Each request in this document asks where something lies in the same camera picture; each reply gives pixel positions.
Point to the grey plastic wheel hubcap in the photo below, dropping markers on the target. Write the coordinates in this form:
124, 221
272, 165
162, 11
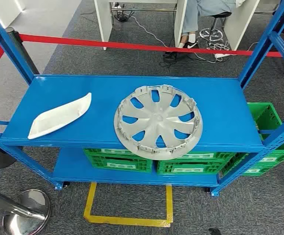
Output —
156, 120

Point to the blue steel shelf rack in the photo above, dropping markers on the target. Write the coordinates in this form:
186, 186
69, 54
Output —
217, 107

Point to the green plastic crate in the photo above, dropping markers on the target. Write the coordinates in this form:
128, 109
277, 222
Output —
262, 113
186, 167
117, 162

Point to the white office desk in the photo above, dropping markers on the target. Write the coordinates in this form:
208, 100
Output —
239, 26
103, 22

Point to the white curved plastic trim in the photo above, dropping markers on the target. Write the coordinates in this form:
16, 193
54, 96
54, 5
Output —
58, 118

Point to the white power strip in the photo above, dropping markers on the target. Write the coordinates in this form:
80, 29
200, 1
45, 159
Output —
222, 55

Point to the person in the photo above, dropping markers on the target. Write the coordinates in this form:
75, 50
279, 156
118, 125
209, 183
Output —
193, 13

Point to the black stool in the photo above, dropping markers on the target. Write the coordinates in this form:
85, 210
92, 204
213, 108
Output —
221, 14

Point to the black stanchion post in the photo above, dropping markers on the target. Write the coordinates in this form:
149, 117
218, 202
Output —
22, 52

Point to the chrome stanchion post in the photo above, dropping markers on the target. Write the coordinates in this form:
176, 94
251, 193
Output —
29, 220

